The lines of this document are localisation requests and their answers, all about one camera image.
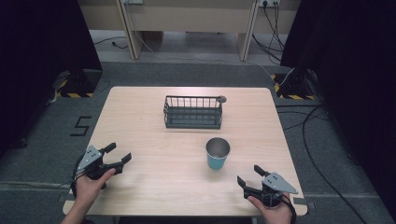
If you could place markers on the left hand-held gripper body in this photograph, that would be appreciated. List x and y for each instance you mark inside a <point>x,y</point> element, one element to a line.
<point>92,165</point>

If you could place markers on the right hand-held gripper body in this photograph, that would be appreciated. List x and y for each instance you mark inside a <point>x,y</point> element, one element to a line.
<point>269,189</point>

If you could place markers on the blue metal cup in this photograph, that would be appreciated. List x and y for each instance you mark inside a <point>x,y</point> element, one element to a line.
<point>217,154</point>

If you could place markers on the person's left hand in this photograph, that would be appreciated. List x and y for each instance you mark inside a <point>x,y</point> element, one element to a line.
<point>89,188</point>

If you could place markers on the person's right hand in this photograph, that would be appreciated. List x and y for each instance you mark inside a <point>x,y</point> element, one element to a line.
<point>273,213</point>

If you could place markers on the black stand base striped tape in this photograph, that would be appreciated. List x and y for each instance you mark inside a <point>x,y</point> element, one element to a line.
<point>294,87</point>
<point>74,85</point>

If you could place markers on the black curtain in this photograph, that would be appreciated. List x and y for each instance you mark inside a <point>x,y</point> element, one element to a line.
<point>40,71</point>
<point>348,77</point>

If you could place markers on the beige wooden desk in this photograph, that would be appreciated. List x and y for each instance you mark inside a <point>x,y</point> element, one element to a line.
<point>186,18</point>

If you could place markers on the white wall socket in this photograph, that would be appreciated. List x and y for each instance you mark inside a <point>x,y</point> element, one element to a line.
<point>270,3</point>

